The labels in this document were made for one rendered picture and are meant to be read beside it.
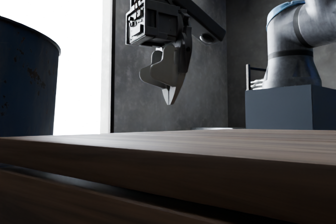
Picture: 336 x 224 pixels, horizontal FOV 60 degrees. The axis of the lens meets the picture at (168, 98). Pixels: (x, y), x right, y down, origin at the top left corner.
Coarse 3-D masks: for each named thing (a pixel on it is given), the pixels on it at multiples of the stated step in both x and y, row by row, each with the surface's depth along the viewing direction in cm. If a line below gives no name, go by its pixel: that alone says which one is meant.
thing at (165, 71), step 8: (168, 48) 45; (176, 48) 46; (168, 56) 45; (176, 56) 45; (152, 64) 44; (160, 64) 44; (168, 64) 45; (176, 64) 45; (152, 72) 44; (160, 72) 44; (168, 72) 45; (176, 72) 45; (160, 80) 44; (168, 80) 45; (176, 80) 45; (176, 88) 46; (176, 96) 46
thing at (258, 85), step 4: (248, 64) 294; (248, 68) 294; (252, 68) 297; (256, 68) 300; (260, 68) 303; (248, 72) 293; (248, 76) 293; (248, 80) 293; (256, 80) 294; (260, 80) 289; (248, 84) 292; (256, 84) 290; (260, 84) 286; (248, 88) 292; (252, 88) 292; (256, 88) 287; (260, 88) 282
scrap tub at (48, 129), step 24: (0, 24) 33; (24, 24) 36; (0, 48) 33; (24, 48) 36; (48, 48) 41; (0, 72) 33; (24, 72) 36; (48, 72) 42; (0, 96) 33; (24, 96) 36; (48, 96) 42; (0, 120) 33; (24, 120) 36; (48, 120) 42
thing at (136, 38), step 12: (132, 0) 47; (144, 0) 42; (156, 0) 46; (168, 0) 46; (132, 12) 47; (144, 12) 42; (156, 12) 43; (168, 12) 44; (180, 12) 46; (132, 24) 46; (144, 24) 42; (156, 24) 43; (168, 24) 45; (180, 24) 45; (132, 36) 46; (144, 36) 43; (156, 36) 43; (168, 36) 45
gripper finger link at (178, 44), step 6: (186, 30) 45; (180, 36) 45; (186, 36) 44; (180, 42) 45; (186, 42) 44; (180, 48) 45; (186, 48) 45; (180, 54) 45; (186, 54) 44; (180, 60) 45; (186, 60) 45; (180, 66) 45; (186, 66) 45
